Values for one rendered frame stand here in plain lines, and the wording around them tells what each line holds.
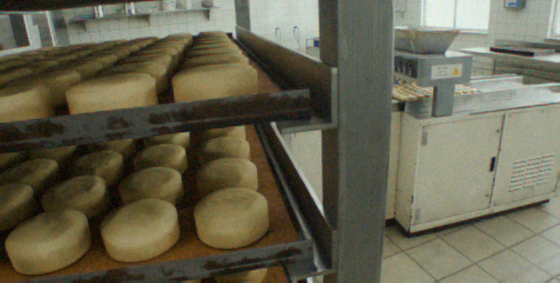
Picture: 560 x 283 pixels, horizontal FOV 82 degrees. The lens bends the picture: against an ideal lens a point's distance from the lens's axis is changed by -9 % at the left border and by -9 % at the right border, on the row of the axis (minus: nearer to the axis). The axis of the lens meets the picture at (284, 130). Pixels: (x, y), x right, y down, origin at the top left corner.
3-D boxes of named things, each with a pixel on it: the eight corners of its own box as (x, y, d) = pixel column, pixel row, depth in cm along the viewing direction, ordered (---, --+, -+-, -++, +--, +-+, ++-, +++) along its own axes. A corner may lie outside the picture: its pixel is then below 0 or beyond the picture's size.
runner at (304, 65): (224, 40, 76) (223, 26, 75) (237, 39, 77) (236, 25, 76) (281, 134, 17) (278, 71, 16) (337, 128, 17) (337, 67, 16)
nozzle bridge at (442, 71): (403, 88, 265) (405, 43, 253) (467, 113, 198) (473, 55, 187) (364, 92, 258) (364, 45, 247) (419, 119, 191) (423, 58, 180)
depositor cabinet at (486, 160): (487, 168, 310) (500, 79, 283) (554, 207, 244) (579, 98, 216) (361, 192, 286) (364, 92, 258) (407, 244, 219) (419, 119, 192)
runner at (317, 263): (228, 80, 79) (227, 67, 78) (240, 79, 80) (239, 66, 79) (290, 281, 20) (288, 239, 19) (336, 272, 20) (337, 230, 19)
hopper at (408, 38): (408, 44, 245) (409, 24, 241) (460, 53, 194) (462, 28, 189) (372, 46, 240) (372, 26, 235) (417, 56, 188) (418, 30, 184)
